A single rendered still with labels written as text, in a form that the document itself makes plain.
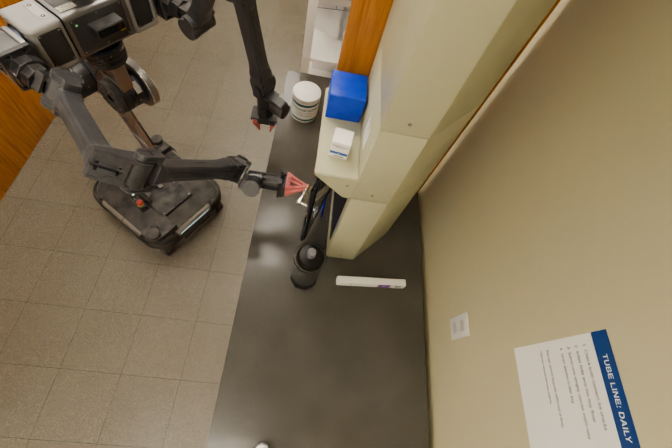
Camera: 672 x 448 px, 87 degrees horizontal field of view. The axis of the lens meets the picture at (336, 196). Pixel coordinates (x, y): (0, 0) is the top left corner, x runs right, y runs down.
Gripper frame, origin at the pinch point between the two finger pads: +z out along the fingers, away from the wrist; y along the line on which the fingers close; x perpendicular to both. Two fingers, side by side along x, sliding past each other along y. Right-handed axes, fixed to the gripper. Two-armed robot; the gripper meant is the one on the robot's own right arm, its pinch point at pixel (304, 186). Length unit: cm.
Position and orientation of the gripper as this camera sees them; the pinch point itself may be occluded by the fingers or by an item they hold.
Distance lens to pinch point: 126.8
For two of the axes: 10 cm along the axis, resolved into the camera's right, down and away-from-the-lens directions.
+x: 0.7, -8.6, 5.0
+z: 9.8, 1.5, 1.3
